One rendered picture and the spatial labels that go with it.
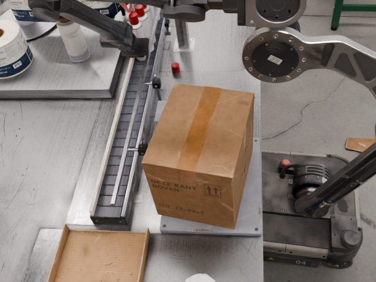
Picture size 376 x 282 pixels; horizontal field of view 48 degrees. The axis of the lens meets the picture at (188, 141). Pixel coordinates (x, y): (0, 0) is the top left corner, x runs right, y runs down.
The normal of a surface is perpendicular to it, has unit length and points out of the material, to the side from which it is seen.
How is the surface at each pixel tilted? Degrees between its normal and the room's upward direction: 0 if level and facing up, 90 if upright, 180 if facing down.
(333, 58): 90
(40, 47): 0
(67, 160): 0
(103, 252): 0
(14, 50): 90
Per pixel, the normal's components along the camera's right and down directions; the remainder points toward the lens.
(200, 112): -0.11, -0.63
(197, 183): -0.26, 0.76
